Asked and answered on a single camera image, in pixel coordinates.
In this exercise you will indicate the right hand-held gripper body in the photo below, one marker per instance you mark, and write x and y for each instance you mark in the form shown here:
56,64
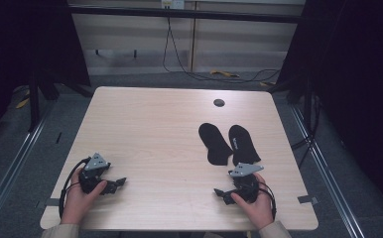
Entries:
245,183

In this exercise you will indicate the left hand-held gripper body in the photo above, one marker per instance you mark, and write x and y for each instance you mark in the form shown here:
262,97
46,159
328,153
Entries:
93,172

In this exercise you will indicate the black sock with small label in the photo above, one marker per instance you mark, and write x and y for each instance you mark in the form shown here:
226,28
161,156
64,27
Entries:
244,145

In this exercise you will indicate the plain black sock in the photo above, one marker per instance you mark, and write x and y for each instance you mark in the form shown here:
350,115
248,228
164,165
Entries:
214,145

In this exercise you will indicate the person's right hand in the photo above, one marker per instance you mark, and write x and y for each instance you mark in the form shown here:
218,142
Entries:
257,208

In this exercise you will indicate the person's left hand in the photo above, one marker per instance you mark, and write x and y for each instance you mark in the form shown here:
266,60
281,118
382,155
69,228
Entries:
77,201

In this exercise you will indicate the grey tape strip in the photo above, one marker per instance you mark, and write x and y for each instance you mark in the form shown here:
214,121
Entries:
307,199
52,202

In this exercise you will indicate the round grey table grommet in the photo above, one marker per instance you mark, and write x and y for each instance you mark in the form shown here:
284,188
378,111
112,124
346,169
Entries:
219,102

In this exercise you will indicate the black metal stand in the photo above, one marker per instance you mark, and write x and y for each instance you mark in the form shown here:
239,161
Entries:
308,105
34,105

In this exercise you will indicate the yellow floor tape piece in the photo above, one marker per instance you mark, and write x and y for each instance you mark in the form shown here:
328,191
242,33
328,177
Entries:
22,103
224,73

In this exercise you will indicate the black curtain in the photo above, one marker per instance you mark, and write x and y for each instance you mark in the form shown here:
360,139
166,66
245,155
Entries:
361,82
24,43

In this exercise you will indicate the black horizontal metal bar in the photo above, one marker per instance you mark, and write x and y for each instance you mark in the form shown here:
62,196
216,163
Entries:
179,14

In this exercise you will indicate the metal floor rail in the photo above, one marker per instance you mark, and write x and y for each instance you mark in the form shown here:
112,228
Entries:
11,172
328,178

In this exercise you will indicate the white wall power outlet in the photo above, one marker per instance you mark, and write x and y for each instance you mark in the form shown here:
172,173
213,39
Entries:
172,3

